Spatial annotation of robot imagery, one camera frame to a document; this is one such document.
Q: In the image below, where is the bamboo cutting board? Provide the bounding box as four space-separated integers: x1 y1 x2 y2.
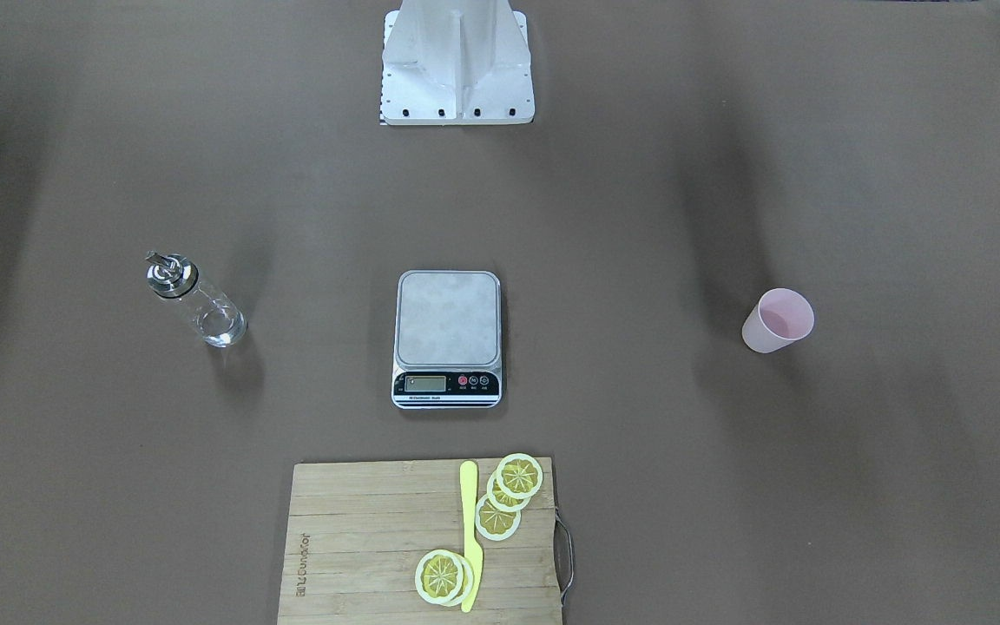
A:
277 457 566 624

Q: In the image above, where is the digital kitchen scale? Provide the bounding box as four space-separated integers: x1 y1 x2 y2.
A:
390 269 504 409

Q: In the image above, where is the lemon slice top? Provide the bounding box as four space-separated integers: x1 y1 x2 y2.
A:
495 452 544 501

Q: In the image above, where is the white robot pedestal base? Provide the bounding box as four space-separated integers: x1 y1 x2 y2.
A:
378 1 536 126

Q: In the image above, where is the lemon slice lower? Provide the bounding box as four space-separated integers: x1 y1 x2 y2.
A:
475 496 523 542

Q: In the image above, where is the pink plastic cup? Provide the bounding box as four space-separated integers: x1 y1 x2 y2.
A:
741 287 816 353

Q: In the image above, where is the lemon slice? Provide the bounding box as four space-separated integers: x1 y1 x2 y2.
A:
414 549 470 608
475 496 523 542
495 452 544 501
485 472 530 513
444 554 475 608

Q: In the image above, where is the lemon slice behind front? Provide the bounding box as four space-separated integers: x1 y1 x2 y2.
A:
444 554 475 608

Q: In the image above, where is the yellow plastic knife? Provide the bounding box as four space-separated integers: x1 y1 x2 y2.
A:
459 460 484 613

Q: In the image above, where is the lemon slice middle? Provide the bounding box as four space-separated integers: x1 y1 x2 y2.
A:
485 472 530 513

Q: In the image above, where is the glass sauce bottle metal spout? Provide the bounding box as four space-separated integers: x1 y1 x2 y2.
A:
146 252 247 348

